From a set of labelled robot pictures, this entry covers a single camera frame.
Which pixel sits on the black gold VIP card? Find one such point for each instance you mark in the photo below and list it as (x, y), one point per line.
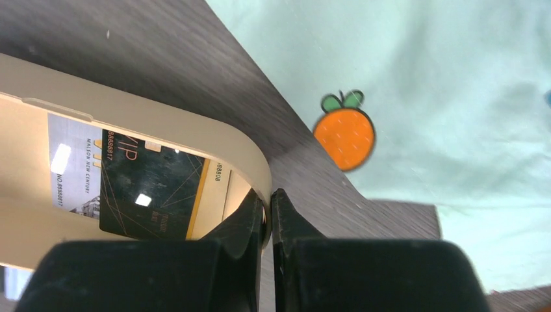
(147, 191)

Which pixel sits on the beige oval tray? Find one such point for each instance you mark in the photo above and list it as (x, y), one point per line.
(30, 224)

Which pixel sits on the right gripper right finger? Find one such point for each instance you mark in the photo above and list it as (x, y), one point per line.
(315, 273)

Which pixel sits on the silver VIP card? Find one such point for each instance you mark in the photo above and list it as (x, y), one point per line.
(75, 165)

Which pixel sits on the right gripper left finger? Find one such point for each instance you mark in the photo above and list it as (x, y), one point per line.
(219, 272)

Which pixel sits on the green cartoon print cloth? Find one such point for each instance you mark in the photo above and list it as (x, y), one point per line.
(443, 103)

